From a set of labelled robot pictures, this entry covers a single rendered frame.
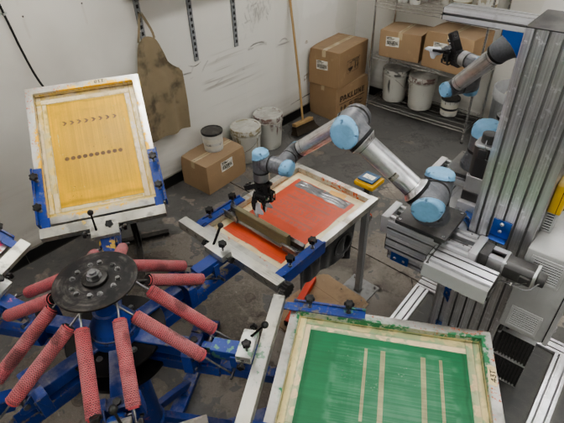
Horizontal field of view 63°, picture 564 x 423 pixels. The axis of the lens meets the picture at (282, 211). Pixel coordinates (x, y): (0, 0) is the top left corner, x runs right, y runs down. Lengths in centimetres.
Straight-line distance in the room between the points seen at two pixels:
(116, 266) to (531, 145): 158
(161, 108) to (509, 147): 298
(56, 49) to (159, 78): 83
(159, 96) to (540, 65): 305
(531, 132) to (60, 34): 297
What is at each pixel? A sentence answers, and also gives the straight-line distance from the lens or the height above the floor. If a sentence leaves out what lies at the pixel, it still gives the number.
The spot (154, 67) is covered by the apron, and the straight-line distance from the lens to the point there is 405.
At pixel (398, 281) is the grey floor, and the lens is 352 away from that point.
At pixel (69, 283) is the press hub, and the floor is 131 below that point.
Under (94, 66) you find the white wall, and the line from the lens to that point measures 384.
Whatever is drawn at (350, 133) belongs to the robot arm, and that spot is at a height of 169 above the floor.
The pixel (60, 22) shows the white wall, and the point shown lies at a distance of 368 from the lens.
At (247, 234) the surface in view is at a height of 96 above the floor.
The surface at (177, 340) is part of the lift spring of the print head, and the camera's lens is 176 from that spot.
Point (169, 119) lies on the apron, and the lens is 423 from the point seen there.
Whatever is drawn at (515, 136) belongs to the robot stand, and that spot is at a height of 165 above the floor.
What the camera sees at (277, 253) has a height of 96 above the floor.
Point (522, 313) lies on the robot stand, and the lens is 231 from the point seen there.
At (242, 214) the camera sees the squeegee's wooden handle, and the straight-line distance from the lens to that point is 236.
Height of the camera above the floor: 250
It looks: 38 degrees down
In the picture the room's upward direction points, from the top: 2 degrees counter-clockwise
